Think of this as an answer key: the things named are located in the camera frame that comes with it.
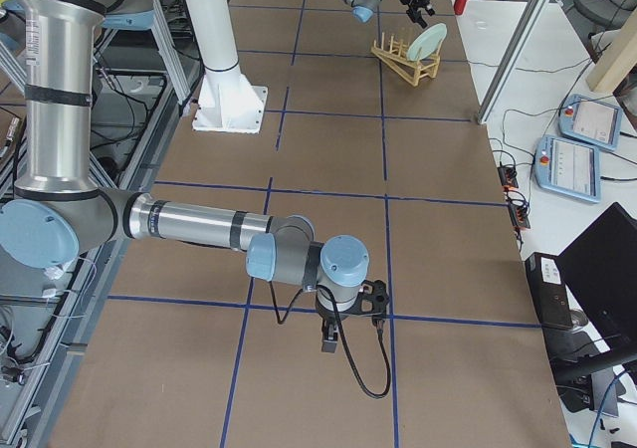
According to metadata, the aluminium frame post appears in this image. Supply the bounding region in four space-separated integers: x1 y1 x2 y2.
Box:
477 0 550 124

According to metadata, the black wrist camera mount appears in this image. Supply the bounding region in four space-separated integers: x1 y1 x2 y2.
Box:
315 280 390 320

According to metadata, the orange black usb hub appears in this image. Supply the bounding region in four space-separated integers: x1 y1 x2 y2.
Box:
498 164 519 190

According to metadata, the wooden beam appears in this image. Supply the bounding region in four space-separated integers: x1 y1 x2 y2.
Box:
586 11 637 93

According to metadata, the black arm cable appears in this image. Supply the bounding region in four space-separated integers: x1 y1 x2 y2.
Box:
268 278 392 398

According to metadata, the black monitor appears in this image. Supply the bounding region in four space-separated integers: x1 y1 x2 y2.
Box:
552 202 636 383

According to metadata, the wooden plate rack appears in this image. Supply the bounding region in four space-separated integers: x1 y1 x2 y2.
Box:
370 33 444 87

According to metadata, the blue teach pendant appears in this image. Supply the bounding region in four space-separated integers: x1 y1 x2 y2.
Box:
533 135 601 203
558 94 621 151

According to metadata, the blue teach pendant near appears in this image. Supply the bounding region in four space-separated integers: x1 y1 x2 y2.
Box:
533 135 601 203

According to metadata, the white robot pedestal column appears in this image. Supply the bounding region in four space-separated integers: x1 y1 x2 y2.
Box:
186 0 268 134

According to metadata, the light green plate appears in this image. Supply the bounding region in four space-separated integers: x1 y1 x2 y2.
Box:
406 23 447 62

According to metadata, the blue teach pendant far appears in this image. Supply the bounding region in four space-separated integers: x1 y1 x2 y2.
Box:
558 94 621 151

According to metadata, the black computer box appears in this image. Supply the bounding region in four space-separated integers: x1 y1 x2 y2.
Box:
525 252 573 331

